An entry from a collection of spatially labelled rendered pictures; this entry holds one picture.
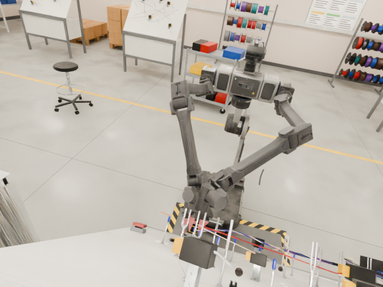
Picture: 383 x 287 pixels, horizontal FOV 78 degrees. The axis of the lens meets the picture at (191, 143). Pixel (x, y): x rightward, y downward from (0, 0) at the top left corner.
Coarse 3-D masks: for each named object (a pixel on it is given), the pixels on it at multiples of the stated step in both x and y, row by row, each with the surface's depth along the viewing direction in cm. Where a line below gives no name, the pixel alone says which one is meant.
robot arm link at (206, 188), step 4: (204, 184) 94; (208, 184) 94; (204, 188) 92; (208, 188) 91; (212, 188) 91; (200, 192) 94; (204, 192) 92; (208, 192) 92; (200, 196) 93; (204, 196) 92; (204, 200) 93
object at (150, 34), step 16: (144, 0) 486; (160, 0) 480; (176, 0) 482; (128, 16) 493; (144, 16) 478; (160, 16) 483; (176, 16) 478; (128, 32) 486; (144, 32) 484; (160, 32) 479; (176, 32) 475; (128, 48) 507; (144, 48) 497; (160, 48) 487; (176, 48) 499
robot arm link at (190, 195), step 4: (204, 180) 112; (184, 188) 106; (188, 188) 105; (192, 188) 105; (196, 188) 109; (184, 192) 105; (188, 192) 104; (192, 192) 104; (196, 192) 107; (184, 196) 105; (188, 196) 104; (192, 196) 103; (196, 196) 106; (188, 200) 104; (192, 200) 104; (196, 200) 108
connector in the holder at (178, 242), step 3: (177, 237) 44; (180, 237) 46; (183, 237) 47; (174, 240) 44; (177, 240) 44; (180, 240) 44; (174, 243) 44; (177, 243) 44; (180, 243) 43; (174, 246) 44; (177, 246) 43; (180, 246) 43; (174, 249) 43; (177, 249) 43; (180, 249) 43; (174, 252) 43; (177, 252) 43
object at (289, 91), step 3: (282, 87) 145; (285, 87) 143; (288, 87) 143; (291, 87) 144; (279, 90) 145; (282, 90) 145; (285, 90) 144; (288, 90) 144; (291, 90) 144; (294, 90) 143; (279, 93) 144; (282, 93) 143; (285, 93) 142; (288, 93) 142; (291, 93) 144; (288, 96) 139; (291, 96) 142; (291, 99) 143
